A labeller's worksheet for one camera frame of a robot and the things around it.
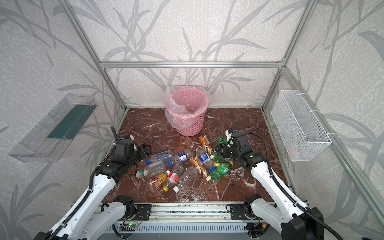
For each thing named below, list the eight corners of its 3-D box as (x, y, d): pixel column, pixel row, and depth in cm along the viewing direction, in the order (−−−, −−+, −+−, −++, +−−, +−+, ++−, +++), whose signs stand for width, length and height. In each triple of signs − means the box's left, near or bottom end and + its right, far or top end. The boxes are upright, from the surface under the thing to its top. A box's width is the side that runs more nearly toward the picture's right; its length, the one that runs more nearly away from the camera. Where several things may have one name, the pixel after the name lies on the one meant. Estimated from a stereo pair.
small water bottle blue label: (205, 174, 88) (206, 171, 85) (195, 152, 98) (195, 148, 94) (215, 169, 90) (215, 166, 86) (204, 148, 99) (204, 145, 96)
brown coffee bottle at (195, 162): (203, 184, 84) (203, 181, 80) (190, 162, 92) (189, 158, 88) (210, 180, 85) (210, 177, 81) (196, 158, 94) (196, 154, 90)
